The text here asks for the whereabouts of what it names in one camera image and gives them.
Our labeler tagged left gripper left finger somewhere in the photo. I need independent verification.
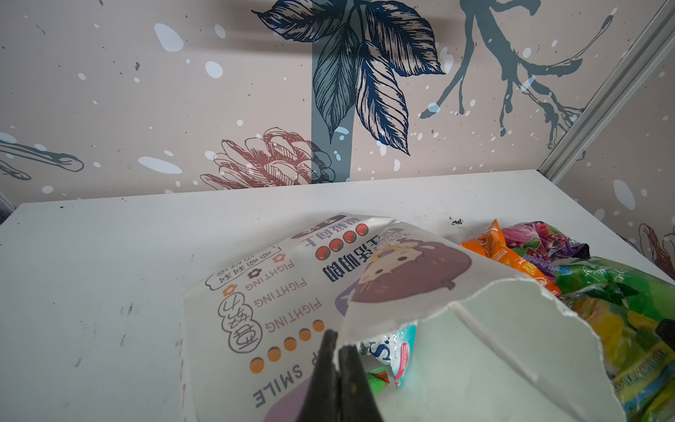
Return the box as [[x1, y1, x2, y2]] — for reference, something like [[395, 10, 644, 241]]
[[296, 330, 339, 422]]

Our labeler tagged green chips bag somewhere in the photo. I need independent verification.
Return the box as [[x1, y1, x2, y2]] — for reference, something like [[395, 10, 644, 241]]
[[554, 257, 674, 322]]

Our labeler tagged yellow snack packet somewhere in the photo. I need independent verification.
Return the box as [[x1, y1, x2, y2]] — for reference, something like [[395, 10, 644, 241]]
[[560, 294, 674, 421]]

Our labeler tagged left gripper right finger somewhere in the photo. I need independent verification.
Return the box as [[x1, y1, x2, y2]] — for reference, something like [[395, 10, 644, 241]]
[[339, 346, 383, 422]]

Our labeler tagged white printed paper bag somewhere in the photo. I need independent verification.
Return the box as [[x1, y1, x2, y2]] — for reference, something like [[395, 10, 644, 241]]
[[179, 214, 626, 421]]

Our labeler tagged green white snack packet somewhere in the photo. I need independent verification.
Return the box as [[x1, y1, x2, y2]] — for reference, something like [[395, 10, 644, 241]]
[[360, 325, 417, 389]]

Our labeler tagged purple candy packet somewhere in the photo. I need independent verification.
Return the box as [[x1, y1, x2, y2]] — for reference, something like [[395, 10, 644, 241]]
[[502, 221, 591, 281]]

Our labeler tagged orange snack packet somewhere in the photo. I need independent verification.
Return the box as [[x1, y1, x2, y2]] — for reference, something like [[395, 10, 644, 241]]
[[461, 220, 562, 296]]

